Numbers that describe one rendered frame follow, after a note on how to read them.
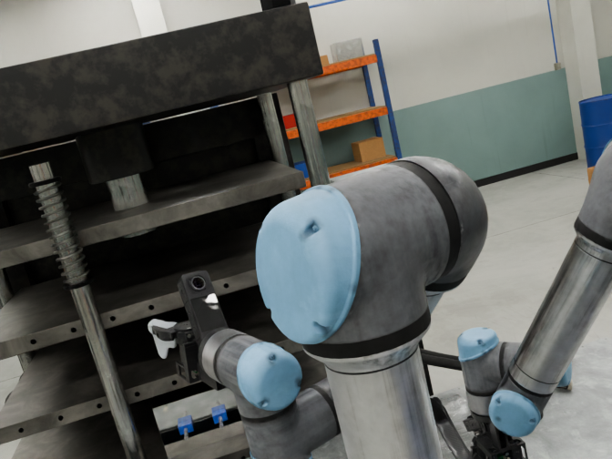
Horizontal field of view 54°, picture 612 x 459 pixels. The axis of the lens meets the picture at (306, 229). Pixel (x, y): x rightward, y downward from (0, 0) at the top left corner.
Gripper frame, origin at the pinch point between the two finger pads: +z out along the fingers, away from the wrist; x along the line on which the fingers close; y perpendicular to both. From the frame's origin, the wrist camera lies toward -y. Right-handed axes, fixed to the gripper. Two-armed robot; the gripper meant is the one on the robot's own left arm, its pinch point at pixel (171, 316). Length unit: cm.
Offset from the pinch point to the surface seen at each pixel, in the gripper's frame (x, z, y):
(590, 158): 693, 352, 35
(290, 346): 59, 64, 36
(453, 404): 71, 7, 43
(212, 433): 33, 74, 60
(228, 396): 38, 72, 49
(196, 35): 38, 56, -58
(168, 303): 25, 76, 16
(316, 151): 67, 49, -24
